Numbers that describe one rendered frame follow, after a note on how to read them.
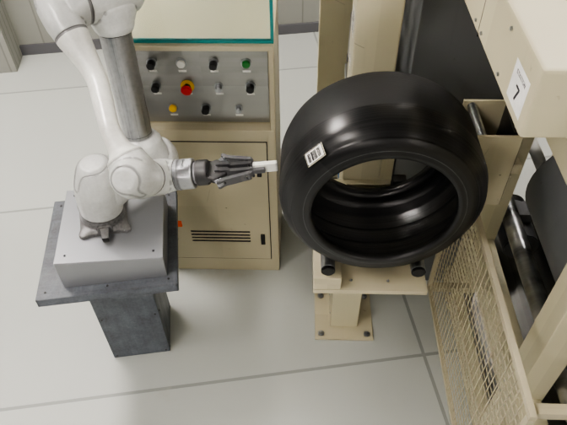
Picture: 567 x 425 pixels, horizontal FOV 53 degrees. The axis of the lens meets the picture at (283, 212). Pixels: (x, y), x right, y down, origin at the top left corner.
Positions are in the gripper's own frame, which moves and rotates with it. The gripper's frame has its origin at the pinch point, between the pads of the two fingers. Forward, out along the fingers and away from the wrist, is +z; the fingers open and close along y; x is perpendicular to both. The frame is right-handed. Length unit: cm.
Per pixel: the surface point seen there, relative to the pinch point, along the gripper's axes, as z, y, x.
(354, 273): 22, -4, 47
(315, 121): 15.8, -0.1, -14.0
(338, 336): 11, 21, 125
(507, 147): 72, 19, 18
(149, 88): -50, 63, 11
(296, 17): -10, 298, 110
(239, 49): -12, 59, -4
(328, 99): 19.5, 6.5, -16.0
